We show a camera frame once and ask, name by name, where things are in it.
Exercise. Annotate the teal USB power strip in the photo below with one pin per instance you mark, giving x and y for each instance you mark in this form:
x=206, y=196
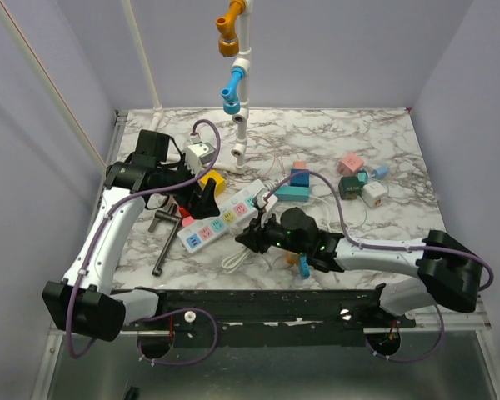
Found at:
x=293, y=194

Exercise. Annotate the dark green tiger cube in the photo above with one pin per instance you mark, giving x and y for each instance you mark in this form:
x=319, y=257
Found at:
x=350, y=188

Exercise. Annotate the yellow cube socket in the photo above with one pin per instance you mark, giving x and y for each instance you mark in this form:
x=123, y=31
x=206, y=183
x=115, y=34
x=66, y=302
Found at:
x=220, y=182

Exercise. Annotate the orange power strip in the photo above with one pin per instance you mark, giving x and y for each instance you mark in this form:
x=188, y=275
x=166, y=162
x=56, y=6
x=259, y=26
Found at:
x=292, y=258

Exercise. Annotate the orange valve fitting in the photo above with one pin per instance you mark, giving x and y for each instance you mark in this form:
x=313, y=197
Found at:
x=228, y=43

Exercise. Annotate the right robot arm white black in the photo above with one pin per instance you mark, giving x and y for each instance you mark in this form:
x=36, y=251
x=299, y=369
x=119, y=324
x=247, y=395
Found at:
x=438, y=269

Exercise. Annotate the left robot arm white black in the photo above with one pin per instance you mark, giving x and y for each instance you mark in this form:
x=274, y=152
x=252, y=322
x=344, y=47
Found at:
x=83, y=301

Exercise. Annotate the pink cube socket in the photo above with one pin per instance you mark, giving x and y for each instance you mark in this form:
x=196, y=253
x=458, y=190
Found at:
x=350, y=164

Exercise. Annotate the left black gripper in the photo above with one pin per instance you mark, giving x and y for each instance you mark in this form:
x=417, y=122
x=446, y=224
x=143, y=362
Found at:
x=202, y=203

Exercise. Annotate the salmon plug on blue cube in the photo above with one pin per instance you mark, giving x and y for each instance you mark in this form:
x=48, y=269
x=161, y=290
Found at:
x=300, y=165

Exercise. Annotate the red cube socket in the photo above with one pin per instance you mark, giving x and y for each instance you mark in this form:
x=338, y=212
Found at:
x=184, y=213

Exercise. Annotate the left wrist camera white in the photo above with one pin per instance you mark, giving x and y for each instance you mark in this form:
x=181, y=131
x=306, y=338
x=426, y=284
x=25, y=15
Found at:
x=197, y=155

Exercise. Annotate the blue valve fitting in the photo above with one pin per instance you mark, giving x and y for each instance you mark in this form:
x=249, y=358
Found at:
x=231, y=102

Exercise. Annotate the white long power strip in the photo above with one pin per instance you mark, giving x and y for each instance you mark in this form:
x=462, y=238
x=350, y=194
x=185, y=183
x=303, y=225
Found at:
x=234, y=213

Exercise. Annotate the small light blue plug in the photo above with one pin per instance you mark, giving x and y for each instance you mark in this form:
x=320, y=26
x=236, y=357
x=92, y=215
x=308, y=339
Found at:
x=380, y=173

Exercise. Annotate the pink plug adapter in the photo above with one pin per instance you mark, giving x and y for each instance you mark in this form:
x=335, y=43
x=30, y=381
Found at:
x=187, y=221

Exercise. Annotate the black mounting rail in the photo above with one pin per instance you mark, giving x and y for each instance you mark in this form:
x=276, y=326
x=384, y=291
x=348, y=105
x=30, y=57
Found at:
x=268, y=318

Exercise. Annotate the light blue plug adapter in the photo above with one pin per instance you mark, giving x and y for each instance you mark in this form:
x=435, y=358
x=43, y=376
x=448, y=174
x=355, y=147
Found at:
x=304, y=267

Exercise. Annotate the dark blue cube socket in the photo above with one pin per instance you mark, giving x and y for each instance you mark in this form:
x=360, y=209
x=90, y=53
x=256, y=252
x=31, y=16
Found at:
x=300, y=178

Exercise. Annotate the teal cube plug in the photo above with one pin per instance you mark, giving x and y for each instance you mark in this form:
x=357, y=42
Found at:
x=362, y=177

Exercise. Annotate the dark metal T-handle tool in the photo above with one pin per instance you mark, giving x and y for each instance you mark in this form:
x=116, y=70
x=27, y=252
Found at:
x=170, y=216

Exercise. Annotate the white tiger cube socket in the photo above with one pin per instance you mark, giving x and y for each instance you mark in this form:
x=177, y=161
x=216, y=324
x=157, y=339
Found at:
x=373, y=193

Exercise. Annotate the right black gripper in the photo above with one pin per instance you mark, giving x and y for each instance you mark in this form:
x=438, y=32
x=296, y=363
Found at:
x=254, y=237

